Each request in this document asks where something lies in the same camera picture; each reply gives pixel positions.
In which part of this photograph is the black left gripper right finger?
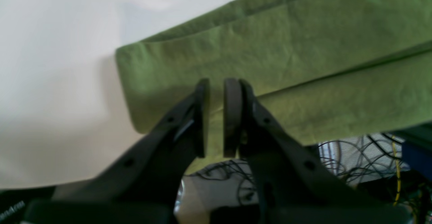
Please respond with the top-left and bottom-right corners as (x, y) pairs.
(223, 78), (409, 224)

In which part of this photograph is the yellow cable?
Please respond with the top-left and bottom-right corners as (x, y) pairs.
(391, 135), (402, 206)

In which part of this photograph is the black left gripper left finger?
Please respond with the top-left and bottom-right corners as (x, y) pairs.
(24, 79), (210, 224)

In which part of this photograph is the green T-shirt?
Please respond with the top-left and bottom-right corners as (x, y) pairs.
(115, 0), (432, 174)

